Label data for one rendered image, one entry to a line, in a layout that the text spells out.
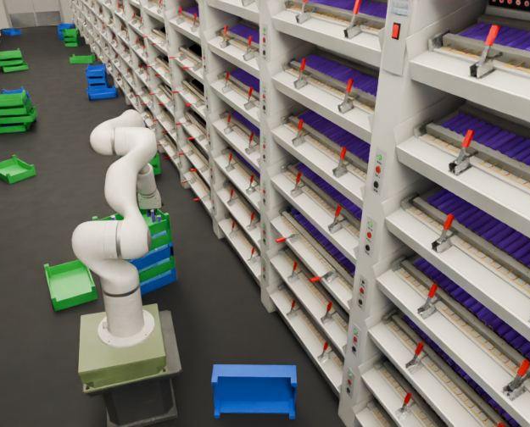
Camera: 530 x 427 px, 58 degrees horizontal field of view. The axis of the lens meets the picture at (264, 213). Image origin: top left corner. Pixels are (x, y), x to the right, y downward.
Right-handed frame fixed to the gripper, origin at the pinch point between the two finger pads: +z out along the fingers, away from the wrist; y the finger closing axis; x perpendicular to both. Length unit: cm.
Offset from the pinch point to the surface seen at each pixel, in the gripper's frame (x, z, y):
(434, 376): -108, -66, 83
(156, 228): -10.3, 0.2, 1.9
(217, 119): 42, -17, 35
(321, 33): -23, -112, 61
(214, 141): 36.8, -6.6, 33.1
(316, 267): -60, -42, 64
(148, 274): -23.7, 20.3, -4.3
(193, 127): 75, 20, 22
